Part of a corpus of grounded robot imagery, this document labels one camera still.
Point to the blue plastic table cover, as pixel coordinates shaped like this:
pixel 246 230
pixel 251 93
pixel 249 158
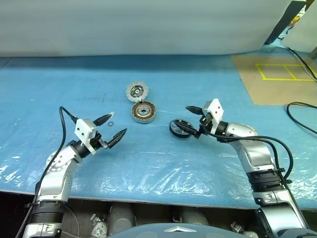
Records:
pixel 74 86

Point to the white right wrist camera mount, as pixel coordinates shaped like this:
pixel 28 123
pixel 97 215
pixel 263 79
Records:
pixel 215 107

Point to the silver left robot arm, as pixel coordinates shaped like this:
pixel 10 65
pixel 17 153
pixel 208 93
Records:
pixel 53 183

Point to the dark grey panel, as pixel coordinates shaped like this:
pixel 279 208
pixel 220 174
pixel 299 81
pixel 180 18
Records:
pixel 284 19

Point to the white foam backdrop sheet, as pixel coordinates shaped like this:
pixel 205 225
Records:
pixel 123 24

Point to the brown cardboard sheet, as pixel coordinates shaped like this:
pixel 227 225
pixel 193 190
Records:
pixel 267 91

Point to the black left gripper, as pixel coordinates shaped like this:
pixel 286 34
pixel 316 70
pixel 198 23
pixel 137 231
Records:
pixel 97 142

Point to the motor stator with copper windings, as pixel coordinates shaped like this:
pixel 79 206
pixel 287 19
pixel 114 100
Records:
pixel 143 111

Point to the silver round motor cover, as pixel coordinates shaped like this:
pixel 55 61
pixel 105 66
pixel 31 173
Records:
pixel 137 91

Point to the grey robot torso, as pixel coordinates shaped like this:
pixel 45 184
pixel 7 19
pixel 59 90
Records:
pixel 148 231

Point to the white board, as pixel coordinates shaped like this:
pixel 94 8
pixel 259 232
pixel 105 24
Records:
pixel 304 32

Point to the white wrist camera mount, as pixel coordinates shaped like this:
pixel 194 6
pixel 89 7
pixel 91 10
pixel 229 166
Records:
pixel 83 130
pixel 215 107

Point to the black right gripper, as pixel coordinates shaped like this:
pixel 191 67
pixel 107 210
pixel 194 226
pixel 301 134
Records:
pixel 206 121

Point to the small white bracket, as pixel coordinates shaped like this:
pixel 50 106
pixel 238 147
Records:
pixel 99 226
pixel 241 230

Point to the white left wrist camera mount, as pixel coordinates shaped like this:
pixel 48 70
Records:
pixel 83 130

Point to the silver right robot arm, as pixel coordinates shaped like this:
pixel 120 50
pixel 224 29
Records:
pixel 257 153

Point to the black motor rotor cap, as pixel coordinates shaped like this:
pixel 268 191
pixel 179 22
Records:
pixel 175 129

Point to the small yellow object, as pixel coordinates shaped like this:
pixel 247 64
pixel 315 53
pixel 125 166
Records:
pixel 295 21

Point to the grey rounded cylinder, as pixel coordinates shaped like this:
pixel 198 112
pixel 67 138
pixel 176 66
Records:
pixel 121 218
pixel 193 218

